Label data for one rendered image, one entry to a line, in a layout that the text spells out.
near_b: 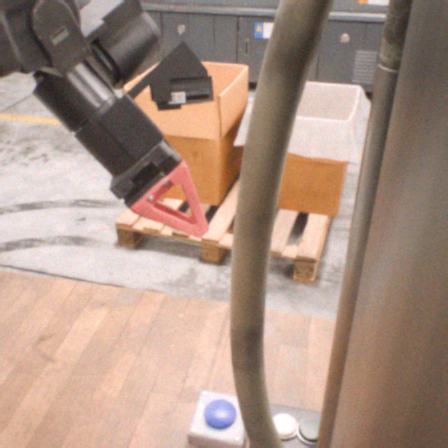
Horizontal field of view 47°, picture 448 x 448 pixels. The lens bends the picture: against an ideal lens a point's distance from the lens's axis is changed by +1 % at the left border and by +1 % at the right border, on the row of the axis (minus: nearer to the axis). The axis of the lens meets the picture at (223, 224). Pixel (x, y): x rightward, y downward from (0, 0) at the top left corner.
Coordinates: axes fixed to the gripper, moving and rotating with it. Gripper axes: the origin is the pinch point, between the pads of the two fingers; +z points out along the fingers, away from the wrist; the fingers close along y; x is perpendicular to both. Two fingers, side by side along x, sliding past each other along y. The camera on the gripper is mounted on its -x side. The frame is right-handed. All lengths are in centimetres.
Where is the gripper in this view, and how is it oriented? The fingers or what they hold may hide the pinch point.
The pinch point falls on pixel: (197, 224)
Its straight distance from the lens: 52.1
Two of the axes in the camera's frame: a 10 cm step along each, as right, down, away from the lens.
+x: -7.5, 6.6, 0.4
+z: 6.4, 7.0, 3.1
